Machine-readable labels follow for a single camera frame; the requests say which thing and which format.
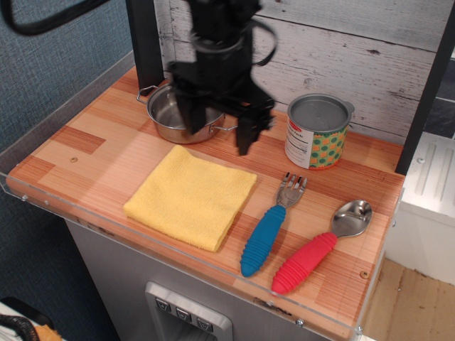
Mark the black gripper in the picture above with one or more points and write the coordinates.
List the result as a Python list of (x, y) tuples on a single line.
[(220, 78)]

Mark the yellow cloth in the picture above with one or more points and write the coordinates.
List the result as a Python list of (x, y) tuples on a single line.
[(190, 199)]

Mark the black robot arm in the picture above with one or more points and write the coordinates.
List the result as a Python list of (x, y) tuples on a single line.
[(226, 21)]

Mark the small steel pot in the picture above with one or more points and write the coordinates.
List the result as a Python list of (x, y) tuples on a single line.
[(162, 108)]

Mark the toy food can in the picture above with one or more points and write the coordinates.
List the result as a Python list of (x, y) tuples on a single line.
[(317, 128)]

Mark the silver dispenser button panel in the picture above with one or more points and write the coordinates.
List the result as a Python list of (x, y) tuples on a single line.
[(177, 317)]

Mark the clear acrylic table guard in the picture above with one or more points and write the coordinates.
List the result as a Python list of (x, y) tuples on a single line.
[(87, 159)]

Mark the white cabinet at right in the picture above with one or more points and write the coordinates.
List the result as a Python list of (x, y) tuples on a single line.
[(421, 236)]

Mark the yellow object at corner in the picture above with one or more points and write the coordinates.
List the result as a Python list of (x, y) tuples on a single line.
[(45, 333)]

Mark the blue handled fork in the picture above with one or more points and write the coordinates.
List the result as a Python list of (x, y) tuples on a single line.
[(261, 241)]

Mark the red handled spoon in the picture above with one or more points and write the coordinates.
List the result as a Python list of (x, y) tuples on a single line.
[(350, 220)]

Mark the black vertical frame post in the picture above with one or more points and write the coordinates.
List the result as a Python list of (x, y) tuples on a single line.
[(429, 94)]

